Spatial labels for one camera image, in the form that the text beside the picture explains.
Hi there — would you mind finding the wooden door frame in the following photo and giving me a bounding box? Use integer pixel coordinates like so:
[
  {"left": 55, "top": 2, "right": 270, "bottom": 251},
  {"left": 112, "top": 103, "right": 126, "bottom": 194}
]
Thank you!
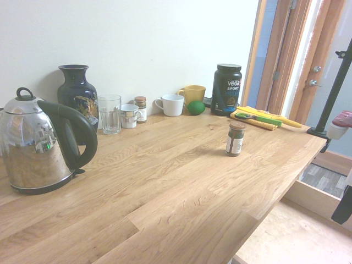
[{"left": 241, "top": 0, "right": 314, "bottom": 119}]

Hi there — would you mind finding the dark blue painted vase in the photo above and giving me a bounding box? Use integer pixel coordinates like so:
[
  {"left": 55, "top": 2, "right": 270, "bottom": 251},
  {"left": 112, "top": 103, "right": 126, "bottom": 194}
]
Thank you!
[{"left": 57, "top": 64, "right": 99, "bottom": 146}]

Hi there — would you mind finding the black table clamp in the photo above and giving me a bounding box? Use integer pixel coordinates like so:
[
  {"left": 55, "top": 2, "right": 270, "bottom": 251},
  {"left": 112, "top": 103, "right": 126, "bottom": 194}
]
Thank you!
[{"left": 307, "top": 126, "right": 332, "bottom": 153}]

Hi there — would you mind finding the green lime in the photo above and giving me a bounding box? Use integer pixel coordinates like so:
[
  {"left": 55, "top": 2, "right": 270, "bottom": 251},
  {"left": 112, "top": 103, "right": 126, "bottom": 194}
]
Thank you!
[{"left": 186, "top": 100, "right": 206, "bottom": 116}]

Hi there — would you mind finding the small patterned white mug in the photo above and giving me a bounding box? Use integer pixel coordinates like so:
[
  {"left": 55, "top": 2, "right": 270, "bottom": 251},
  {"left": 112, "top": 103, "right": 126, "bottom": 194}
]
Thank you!
[{"left": 120, "top": 103, "right": 144, "bottom": 129}]

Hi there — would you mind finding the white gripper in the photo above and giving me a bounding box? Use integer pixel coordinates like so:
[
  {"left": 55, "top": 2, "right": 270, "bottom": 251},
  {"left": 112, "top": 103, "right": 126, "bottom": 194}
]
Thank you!
[{"left": 329, "top": 120, "right": 352, "bottom": 225}]

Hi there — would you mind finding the yellow mug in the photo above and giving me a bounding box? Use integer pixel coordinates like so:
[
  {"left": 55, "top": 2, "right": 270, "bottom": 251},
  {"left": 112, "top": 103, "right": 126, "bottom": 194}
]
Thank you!
[{"left": 176, "top": 85, "right": 207, "bottom": 107}]

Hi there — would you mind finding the stainless steel electric kettle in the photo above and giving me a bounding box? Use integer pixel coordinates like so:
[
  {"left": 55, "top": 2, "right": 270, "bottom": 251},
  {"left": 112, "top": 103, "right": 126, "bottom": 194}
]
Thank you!
[{"left": 0, "top": 87, "right": 98, "bottom": 196}]

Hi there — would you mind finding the plain white mug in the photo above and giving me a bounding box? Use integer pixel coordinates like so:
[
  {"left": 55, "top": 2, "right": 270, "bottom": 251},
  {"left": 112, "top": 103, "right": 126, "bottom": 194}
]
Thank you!
[{"left": 154, "top": 94, "right": 185, "bottom": 117}]

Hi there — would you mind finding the light wooden drawer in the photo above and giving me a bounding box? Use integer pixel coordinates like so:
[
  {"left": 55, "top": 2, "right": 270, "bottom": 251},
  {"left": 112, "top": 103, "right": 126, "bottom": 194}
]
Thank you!
[{"left": 232, "top": 180, "right": 352, "bottom": 264}]

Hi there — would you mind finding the clear drinking glass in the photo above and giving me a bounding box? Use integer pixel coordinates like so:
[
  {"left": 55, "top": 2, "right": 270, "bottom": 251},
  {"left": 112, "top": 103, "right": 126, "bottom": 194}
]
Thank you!
[{"left": 97, "top": 94, "right": 122, "bottom": 135}]

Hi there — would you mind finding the yellow cloth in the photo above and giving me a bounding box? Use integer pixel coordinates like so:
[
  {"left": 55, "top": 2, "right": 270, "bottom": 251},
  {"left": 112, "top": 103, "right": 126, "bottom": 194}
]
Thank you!
[{"left": 229, "top": 106, "right": 278, "bottom": 131}]

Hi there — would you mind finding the seasoning jar with brown lid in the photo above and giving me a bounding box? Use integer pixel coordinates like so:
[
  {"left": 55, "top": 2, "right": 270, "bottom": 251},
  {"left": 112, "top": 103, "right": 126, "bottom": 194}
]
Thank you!
[{"left": 225, "top": 120, "right": 246, "bottom": 157}]

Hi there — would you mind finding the spice jar with copper lid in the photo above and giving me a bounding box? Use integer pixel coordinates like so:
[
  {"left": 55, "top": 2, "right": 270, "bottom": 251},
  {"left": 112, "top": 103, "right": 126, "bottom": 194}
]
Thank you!
[{"left": 134, "top": 96, "right": 147, "bottom": 124}]

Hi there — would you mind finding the yellow plastic utensil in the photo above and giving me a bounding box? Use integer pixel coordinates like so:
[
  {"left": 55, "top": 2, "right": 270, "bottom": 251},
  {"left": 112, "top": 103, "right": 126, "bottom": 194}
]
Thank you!
[{"left": 277, "top": 117, "right": 303, "bottom": 129}]

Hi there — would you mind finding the wooden glass door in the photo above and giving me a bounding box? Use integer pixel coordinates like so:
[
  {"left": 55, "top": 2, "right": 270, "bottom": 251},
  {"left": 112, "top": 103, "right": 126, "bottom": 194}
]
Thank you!
[{"left": 288, "top": 0, "right": 352, "bottom": 159}]

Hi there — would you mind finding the black protein powder tub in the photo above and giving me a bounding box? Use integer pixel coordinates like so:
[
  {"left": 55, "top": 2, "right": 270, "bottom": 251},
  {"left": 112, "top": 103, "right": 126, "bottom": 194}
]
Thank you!
[{"left": 210, "top": 63, "right": 243, "bottom": 117}]

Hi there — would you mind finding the black camera stand pole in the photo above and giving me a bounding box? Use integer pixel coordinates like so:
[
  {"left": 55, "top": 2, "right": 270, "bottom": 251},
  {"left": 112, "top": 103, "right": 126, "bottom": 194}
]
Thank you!
[{"left": 315, "top": 37, "right": 352, "bottom": 133}]

